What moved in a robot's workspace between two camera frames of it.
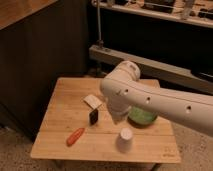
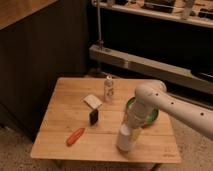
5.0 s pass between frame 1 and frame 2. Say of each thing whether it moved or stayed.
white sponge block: stayed
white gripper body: moved
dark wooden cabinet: stayed
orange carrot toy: stayed
